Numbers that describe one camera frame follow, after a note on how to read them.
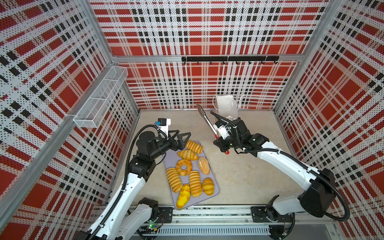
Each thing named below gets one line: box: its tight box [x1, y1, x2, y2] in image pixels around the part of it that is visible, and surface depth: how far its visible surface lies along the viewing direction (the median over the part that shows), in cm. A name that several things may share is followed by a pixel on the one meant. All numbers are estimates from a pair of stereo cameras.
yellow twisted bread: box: [177, 184, 191, 209], surface depth 78 cm
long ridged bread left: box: [166, 167, 183, 193], surface depth 84 cm
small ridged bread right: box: [202, 177, 215, 196], surface depth 82 cm
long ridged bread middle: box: [189, 170, 203, 198], surface depth 82 cm
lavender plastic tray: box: [163, 140, 221, 210], surface depth 86 cm
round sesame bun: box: [198, 156, 211, 175], surface depth 88 cm
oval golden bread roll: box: [177, 149, 199, 161], surface depth 94 cm
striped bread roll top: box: [185, 139, 203, 154], surface depth 97 cm
